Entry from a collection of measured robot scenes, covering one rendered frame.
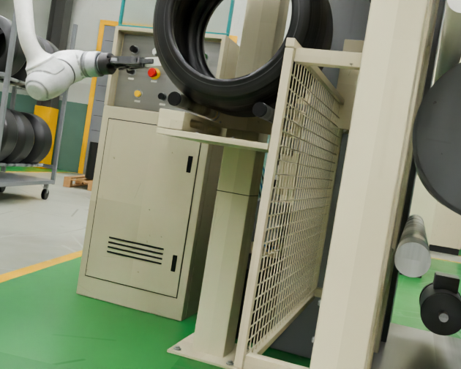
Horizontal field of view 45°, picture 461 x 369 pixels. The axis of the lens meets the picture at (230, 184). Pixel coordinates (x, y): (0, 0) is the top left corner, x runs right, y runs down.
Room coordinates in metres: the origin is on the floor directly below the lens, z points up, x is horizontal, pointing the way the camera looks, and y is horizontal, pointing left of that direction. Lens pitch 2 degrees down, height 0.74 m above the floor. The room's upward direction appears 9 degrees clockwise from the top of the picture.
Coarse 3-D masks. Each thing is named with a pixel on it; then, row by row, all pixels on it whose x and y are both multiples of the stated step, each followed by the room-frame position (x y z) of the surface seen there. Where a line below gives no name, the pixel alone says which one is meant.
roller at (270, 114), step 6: (258, 102) 1.67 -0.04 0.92; (252, 108) 1.68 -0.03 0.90; (258, 108) 1.67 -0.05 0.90; (264, 108) 1.67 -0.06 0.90; (270, 108) 1.71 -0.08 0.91; (258, 114) 1.67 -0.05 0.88; (264, 114) 1.67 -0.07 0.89; (270, 114) 1.71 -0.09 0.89; (270, 120) 1.76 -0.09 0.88; (288, 120) 1.95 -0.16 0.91
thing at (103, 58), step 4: (100, 56) 1.94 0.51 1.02; (104, 56) 1.93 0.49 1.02; (108, 56) 1.94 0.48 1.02; (100, 60) 1.93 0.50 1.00; (104, 60) 1.93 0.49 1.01; (108, 60) 1.92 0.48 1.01; (100, 64) 1.93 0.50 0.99; (104, 64) 1.93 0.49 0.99; (108, 64) 1.93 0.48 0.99; (112, 64) 1.93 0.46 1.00; (116, 64) 1.92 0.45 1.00; (120, 64) 1.92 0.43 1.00; (100, 68) 1.94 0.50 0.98; (104, 68) 1.93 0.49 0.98; (108, 68) 1.94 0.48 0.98; (112, 68) 1.96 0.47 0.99; (104, 72) 1.95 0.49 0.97; (108, 72) 1.95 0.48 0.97; (112, 72) 1.96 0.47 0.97
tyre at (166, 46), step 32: (160, 0) 1.79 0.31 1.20; (192, 0) 2.00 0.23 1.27; (320, 0) 1.66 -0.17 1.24; (160, 32) 1.78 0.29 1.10; (192, 32) 2.03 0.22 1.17; (288, 32) 1.65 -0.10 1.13; (320, 32) 1.67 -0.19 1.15; (192, 64) 2.02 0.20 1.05; (192, 96) 1.77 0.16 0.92; (224, 96) 1.71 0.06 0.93; (256, 96) 1.69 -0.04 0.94; (288, 96) 1.77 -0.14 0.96
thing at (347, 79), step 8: (352, 40) 1.90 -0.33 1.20; (360, 40) 1.89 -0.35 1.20; (344, 48) 1.90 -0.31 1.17; (352, 48) 1.89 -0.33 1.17; (360, 48) 1.89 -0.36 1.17; (344, 72) 1.90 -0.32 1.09; (352, 72) 1.89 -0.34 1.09; (344, 80) 1.90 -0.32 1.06; (352, 80) 1.89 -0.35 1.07; (344, 88) 1.90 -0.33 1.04; (352, 88) 1.89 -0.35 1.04; (344, 96) 1.89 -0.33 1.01; (352, 96) 1.89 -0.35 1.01; (344, 104) 1.89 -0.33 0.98; (352, 104) 1.88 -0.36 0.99; (344, 112) 1.89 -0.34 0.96; (352, 112) 1.88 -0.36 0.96; (344, 120) 1.89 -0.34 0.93; (344, 128) 1.89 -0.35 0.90
